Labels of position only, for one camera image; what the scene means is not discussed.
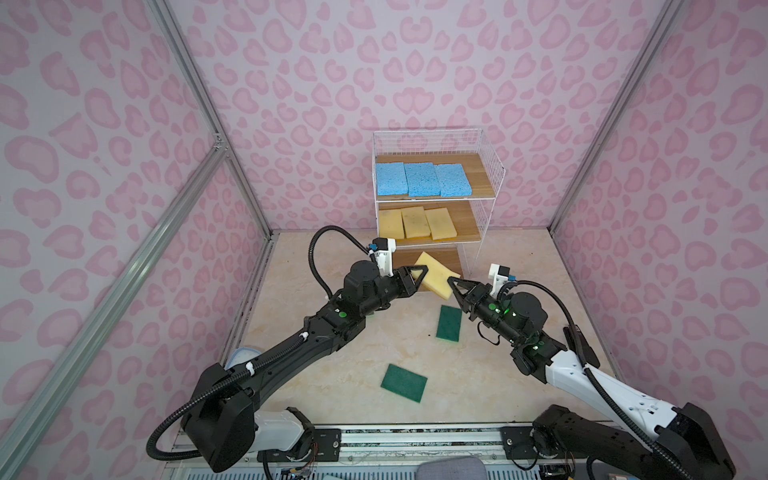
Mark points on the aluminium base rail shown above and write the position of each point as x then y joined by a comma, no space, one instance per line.
396,451

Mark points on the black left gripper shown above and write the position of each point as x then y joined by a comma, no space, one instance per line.
404,281

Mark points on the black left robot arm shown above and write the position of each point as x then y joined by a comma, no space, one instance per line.
221,422

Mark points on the small yellow sponge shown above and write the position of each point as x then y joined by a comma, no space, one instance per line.
391,224

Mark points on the green sponge middle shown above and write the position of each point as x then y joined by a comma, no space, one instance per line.
449,324

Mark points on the blue sponge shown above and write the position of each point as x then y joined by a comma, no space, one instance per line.
391,179
422,180
453,181

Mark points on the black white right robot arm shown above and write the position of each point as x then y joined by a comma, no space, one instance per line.
650,438

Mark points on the white wire wooden shelf rack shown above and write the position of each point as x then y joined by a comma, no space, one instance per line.
470,214

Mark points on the green scouring pad front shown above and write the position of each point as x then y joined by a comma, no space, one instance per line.
404,383

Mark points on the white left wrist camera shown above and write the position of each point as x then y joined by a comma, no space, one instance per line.
381,251

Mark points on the grey chair back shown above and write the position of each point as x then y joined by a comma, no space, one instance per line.
461,468

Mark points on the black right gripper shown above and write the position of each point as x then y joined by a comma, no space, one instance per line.
472,302

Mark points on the light blue kitchen timer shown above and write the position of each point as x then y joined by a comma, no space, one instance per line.
242,355

